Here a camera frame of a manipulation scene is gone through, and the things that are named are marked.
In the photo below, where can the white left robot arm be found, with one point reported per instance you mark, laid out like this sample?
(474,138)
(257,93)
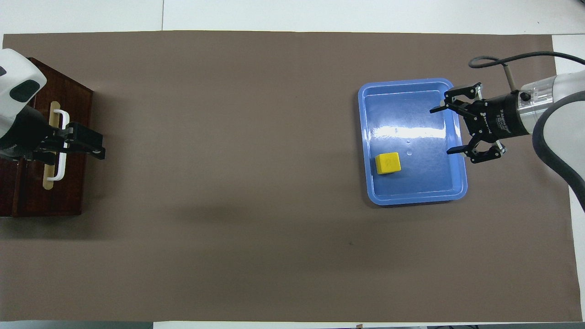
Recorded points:
(13,87)

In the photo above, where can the blue plastic tray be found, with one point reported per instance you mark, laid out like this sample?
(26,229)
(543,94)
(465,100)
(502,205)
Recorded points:
(411,141)

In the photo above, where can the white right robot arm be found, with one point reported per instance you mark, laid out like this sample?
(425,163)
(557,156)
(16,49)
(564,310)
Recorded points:
(562,109)

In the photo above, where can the brown paper table mat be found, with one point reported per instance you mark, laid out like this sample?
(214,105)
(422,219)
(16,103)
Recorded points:
(274,228)

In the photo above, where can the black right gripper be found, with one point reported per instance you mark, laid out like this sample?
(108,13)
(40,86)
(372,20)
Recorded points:
(498,116)

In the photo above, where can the yellow cube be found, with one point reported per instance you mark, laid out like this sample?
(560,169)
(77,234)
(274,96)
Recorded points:
(388,163)

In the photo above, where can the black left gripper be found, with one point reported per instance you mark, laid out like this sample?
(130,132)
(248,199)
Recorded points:
(25,137)

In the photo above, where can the dark wooden drawer cabinet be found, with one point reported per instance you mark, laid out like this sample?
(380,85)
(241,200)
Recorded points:
(7,196)

